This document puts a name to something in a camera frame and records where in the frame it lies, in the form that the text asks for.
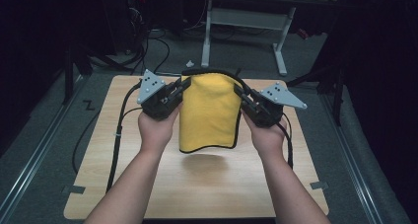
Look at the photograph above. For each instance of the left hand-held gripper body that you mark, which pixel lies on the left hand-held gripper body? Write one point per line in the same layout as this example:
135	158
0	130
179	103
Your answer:
151	86

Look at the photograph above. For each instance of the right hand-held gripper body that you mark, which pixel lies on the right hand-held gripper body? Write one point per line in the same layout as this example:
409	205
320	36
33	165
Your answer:
279	95

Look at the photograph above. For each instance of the yellow cloth with dark border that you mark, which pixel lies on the yellow cloth with dark border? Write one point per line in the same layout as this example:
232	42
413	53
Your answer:
208	115

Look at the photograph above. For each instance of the person's right hand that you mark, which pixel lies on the person's right hand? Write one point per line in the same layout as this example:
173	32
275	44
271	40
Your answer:
269	140

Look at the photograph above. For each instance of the person's left hand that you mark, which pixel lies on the person's left hand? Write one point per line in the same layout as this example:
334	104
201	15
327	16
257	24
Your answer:
156	133

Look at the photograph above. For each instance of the white crumpled paper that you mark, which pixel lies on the white crumpled paper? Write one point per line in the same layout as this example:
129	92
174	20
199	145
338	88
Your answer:
190	64

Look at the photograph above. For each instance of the black metal stand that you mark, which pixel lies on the black metal stand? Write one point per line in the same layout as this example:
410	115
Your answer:
68	76
337	95

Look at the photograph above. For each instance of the small red object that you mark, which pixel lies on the small red object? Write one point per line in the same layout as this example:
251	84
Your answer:
303	34

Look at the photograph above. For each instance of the black computer tower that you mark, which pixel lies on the black computer tower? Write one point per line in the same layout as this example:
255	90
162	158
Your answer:
126	20

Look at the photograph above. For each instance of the white metal desk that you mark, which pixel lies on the white metal desk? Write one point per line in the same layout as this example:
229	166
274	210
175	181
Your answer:
246	18

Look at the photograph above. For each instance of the grey tape strip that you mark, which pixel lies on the grey tape strip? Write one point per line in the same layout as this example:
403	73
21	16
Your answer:
75	189
319	185

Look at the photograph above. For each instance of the metal floor rail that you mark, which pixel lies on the metal floor rail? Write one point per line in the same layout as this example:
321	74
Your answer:
353	164
36	155

